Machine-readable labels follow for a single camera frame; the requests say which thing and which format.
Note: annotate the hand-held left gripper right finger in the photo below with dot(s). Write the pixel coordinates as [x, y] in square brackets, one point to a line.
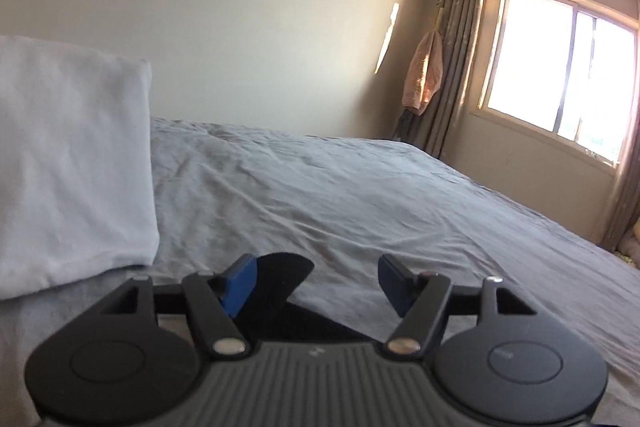
[395, 284]

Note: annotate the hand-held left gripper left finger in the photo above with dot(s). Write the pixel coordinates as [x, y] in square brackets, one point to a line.
[240, 284]

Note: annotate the beige T-shirt with black sleeves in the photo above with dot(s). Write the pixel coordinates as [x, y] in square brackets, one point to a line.
[280, 302]

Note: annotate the bed with grey sheet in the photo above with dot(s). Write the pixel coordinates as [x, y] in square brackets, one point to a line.
[350, 207]

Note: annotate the dark hanging garment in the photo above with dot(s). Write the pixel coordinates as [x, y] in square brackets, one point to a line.
[407, 127]

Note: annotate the pink hanging garment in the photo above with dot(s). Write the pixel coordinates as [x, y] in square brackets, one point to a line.
[424, 77]

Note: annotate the white folded cloth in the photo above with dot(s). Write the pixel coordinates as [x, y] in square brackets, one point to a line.
[65, 157]

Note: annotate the grey star-print curtain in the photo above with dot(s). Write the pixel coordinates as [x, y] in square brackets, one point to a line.
[622, 197]
[457, 47]

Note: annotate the window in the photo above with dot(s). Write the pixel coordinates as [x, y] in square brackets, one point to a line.
[530, 57]

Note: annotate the yellow stick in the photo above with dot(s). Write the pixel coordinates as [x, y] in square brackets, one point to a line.
[438, 19]

